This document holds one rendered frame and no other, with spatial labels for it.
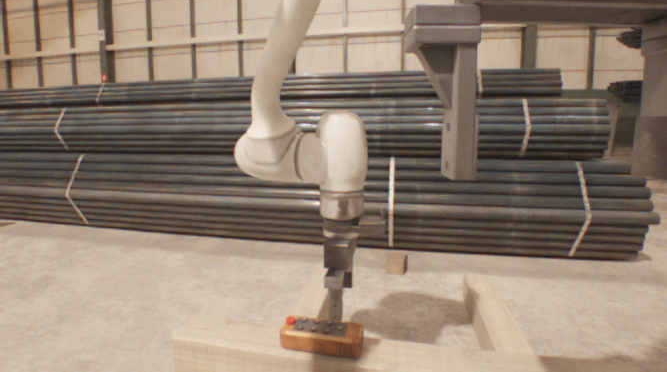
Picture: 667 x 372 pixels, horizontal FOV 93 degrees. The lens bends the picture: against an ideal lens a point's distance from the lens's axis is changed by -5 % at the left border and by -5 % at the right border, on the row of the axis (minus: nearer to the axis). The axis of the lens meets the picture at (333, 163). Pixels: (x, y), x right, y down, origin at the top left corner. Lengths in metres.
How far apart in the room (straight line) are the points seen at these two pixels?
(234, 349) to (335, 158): 0.49
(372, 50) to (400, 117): 7.53
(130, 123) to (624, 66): 10.20
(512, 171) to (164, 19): 11.00
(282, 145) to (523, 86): 1.95
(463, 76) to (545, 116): 1.75
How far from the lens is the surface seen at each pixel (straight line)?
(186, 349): 0.93
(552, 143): 1.99
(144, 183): 2.26
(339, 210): 0.65
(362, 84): 2.31
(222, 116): 2.10
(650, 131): 0.29
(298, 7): 0.58
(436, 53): 0.22
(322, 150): 0.63
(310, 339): 0.79
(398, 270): 1.62
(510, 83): 2.39
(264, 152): 0.68
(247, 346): 0.86
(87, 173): 2.59
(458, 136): 0.21
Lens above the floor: 0.69
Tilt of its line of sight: 7 degrees down
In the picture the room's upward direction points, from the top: straight up
